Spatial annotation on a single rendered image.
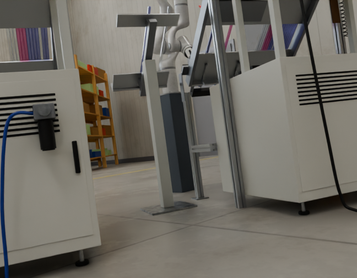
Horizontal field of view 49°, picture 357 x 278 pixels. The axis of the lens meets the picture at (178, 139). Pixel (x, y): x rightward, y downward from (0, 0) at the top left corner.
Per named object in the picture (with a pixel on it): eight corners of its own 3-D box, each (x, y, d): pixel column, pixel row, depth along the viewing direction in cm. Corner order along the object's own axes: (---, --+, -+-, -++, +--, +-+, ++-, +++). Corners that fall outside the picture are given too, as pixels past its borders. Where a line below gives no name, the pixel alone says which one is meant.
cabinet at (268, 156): (223, 202, 208) (208, 87, 209) (328, 181, 233) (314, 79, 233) (301, 219, 147) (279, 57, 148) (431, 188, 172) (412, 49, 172)
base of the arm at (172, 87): (152, 97, 286) (149, 73, 286) (172, 97, 298) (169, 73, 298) (168, 93, 271) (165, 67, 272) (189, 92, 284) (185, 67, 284)
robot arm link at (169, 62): (156, 72, 288) (152, 40, 288) (178, 71, 296) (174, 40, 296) (163, 68, 277) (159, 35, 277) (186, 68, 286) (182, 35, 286)
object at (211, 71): (190, 82, 237) (188, 79, 239) (281, 75, 259) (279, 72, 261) (196, 55, 224) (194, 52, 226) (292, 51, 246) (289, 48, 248)
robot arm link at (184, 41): (182, 44, 251) (195, 44, 254) (175, 35, 260) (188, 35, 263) (180, 56, 256) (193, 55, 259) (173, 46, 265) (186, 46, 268)
